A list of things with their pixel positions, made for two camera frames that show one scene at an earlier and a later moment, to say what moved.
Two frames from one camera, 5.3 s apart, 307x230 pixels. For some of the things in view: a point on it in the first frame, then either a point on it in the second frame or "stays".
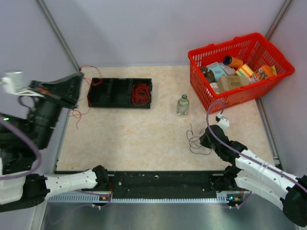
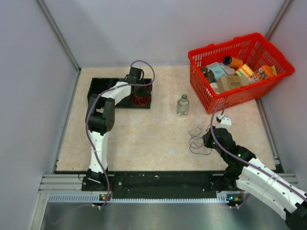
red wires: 140,94 stays
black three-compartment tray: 117,92 stays
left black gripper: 65,91 → 143,92
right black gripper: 204,142 stays
